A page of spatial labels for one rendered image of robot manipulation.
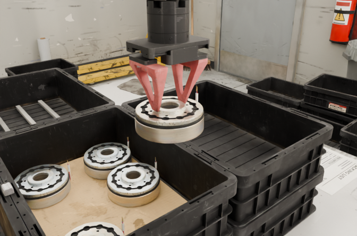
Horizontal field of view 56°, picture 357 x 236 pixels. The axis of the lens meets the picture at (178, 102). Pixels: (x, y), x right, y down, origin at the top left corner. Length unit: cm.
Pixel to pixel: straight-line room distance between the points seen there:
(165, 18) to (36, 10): 364
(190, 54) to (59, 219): 38
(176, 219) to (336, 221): 49
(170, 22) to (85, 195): 40
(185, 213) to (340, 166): 69
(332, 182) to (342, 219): 15
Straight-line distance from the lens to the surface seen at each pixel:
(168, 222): 48
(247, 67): 391
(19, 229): 51
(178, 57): 44
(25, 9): 401
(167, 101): 51
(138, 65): 46
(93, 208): 67
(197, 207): 50
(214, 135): 89
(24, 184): 71
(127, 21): 458
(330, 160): 111
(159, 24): 44
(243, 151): 83
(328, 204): 94
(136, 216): 64
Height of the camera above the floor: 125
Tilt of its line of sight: 23 degrees down
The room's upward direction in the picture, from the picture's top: straight up
